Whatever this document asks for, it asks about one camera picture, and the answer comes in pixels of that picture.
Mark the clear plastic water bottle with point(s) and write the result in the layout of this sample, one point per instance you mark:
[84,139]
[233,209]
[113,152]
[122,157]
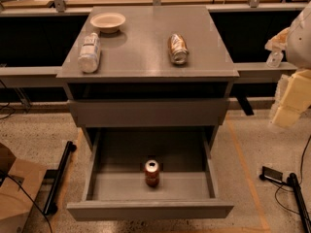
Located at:
[89,56]

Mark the open grey middle drawer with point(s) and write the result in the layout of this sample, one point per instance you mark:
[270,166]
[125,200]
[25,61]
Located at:
[115,180]

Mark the closed grey top drawer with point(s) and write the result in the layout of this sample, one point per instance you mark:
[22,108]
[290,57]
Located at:
[134,113]

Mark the black floor bar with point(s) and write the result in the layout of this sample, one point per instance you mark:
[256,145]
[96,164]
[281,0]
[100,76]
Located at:
[305,219]
[56,176]

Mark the grey drawer cabinet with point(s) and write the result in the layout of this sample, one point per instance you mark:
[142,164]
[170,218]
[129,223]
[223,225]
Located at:
[135,62]

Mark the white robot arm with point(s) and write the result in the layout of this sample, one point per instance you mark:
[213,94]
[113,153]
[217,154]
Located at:
[298,46]

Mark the clear sanitizer pump bottle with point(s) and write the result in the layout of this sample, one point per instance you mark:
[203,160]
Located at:
[274,59]

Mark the cardboard box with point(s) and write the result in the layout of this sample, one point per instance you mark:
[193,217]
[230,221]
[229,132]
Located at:
[21,178]

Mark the small black floor device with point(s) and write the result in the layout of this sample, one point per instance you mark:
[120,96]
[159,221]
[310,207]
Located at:
[271,175]

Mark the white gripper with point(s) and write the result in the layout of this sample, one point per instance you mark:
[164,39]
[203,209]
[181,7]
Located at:
[299,43]

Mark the grey metal rail frame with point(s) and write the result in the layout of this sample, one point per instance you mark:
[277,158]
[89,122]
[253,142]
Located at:
[234,19]

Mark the beige paper bowl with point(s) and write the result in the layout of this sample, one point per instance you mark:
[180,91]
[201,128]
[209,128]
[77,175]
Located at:
[108,22]

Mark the black floor bar left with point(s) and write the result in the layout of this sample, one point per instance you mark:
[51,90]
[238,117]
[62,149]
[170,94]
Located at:
[56,176]

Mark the red coke can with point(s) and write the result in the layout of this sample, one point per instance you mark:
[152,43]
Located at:
[151,171]

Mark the black floor bar right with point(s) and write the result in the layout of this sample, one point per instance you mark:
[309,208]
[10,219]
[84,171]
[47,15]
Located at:
[305,219]

